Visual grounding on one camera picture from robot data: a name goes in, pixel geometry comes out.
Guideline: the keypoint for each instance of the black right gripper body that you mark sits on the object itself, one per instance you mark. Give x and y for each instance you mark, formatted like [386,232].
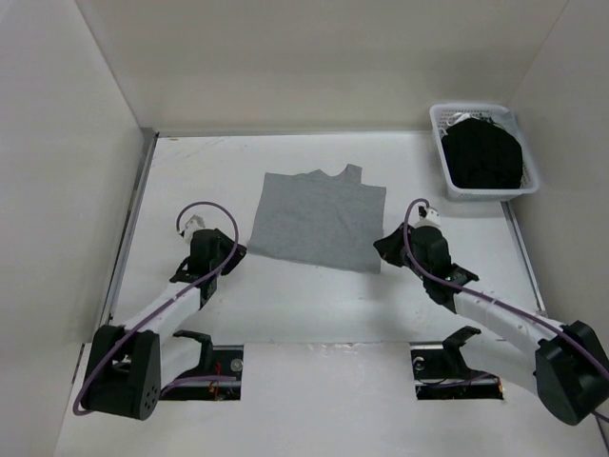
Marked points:
[410,240]

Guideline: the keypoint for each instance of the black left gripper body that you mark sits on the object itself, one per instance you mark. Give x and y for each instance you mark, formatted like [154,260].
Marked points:
[225,249]

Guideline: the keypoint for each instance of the grey tank top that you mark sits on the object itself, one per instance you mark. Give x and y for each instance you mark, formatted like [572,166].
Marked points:
[320,220]

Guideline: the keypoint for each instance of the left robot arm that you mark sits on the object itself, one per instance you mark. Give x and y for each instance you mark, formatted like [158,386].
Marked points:
[152,357]

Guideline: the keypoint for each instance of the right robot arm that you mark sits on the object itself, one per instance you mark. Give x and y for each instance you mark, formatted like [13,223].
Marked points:
[564,365]

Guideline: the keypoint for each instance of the black tank top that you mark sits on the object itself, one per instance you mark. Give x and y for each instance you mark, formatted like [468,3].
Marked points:
[481,155]

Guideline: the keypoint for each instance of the white tank top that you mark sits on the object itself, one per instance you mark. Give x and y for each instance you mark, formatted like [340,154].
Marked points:
[458,117]

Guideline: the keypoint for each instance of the white plastic basket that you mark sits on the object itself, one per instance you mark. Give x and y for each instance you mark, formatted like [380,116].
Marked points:
[503,118]

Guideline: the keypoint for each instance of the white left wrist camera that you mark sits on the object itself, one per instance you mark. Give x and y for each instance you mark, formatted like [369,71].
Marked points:
[193,224]

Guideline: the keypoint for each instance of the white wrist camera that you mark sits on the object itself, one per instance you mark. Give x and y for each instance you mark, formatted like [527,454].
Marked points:
[428,217]
[193,224]

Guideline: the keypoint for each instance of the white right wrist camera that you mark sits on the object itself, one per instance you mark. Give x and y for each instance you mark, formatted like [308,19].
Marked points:
[428,217]

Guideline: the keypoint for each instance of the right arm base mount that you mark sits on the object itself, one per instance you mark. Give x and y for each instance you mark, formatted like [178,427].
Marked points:
[440,372]

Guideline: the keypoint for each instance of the left aluminium table rail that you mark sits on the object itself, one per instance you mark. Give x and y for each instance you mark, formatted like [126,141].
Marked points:
[108,306]

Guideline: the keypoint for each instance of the aluminium table rail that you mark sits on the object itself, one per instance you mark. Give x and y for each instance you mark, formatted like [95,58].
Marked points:
[108,306]
[515,230]

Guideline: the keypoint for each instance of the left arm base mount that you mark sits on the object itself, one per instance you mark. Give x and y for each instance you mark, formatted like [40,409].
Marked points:
[193,368]

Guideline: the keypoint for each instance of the right aluminium table rail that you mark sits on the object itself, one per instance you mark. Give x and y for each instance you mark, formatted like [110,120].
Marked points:
[515,230]

